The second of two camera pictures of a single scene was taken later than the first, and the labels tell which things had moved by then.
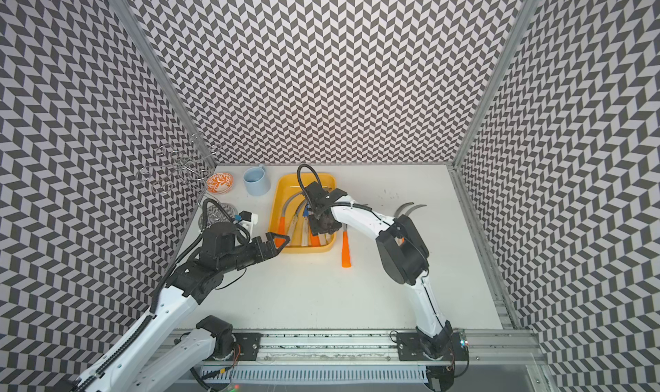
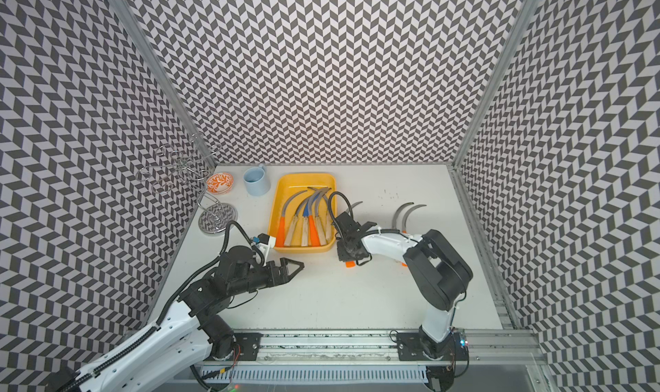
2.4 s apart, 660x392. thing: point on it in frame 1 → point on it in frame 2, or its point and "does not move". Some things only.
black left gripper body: (244, 255) → (260, 278)
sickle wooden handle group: (294, 223) does not move
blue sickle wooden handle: (304, 229) does not move
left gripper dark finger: (271, 235) → (284, 261)
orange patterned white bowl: (220, 182) does not move
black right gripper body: (318, 225) → (346, 254)
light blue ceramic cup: (256, 180) does not move
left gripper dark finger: (275, 251) → (293, 274)
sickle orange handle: (282, 224) does not move
